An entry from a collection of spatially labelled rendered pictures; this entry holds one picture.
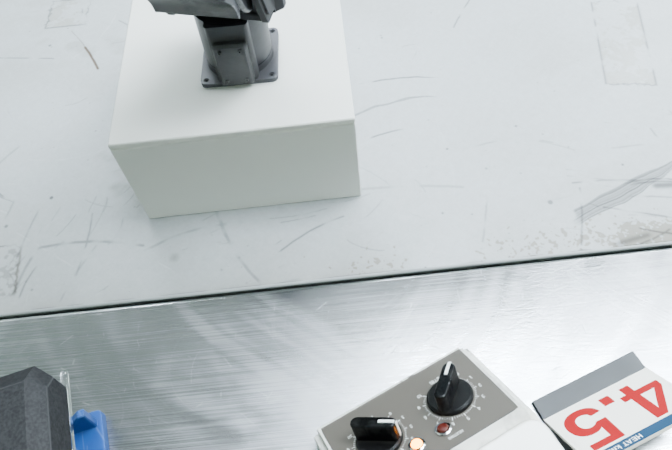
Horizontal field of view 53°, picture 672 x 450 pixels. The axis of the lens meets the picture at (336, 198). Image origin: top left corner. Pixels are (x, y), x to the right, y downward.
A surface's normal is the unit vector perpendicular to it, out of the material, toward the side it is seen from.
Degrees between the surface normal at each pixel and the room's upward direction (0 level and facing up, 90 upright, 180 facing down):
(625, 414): 40
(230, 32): 88
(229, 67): 88
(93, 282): 0
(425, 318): 0
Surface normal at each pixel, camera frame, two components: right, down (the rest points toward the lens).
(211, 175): 0.07, 0.82
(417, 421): -0.31, -0.84
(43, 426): 0.60, -0.61
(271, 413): -0.08, -0.56
